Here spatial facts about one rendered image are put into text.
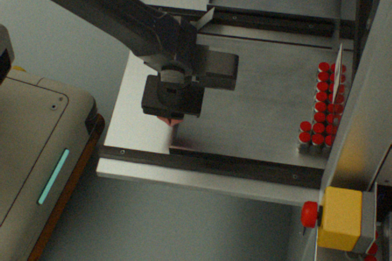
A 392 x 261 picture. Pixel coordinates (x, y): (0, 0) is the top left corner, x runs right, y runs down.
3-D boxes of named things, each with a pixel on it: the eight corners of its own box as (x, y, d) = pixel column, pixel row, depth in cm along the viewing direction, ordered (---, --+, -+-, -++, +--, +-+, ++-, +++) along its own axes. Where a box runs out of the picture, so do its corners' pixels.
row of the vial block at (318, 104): (326, 76, 122) (330, 62, 119) (319, 157, 113) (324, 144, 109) (315, 74, 123) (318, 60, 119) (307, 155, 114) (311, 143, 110)
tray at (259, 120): (364, 64, 124) (368, 53, 121) (359, 183, 111) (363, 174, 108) (194, 44, 128) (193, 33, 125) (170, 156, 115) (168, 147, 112)
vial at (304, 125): (309, 134, 116) (312, 121, 112) (308, 144, 115) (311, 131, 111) (297, 132, 116) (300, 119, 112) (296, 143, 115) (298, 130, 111)
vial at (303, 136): (308, 144, 115) (311, 131, 111) (307, 155, 114) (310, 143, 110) (296, 143, 115) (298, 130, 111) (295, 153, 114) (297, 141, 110)
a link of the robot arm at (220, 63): (167, 14, 92) (160, 69, 90) (245, 23, 93) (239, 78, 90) (168, 43, 104) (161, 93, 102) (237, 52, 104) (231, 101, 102)
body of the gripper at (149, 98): (199, 120, 107) (202, 96, 100) (140, 110, 107) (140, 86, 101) (205, 88, 110) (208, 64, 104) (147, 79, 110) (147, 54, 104)
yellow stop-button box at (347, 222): (366, 210, 100) (375, 191, 93) (364, 254, 96) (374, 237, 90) (317, 203, 100) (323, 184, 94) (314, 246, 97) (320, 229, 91)
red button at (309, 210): (325, 210, 98) (329, 199, 95) (323, 233, 96) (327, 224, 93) (300, 206, 99) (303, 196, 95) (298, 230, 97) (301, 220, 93)
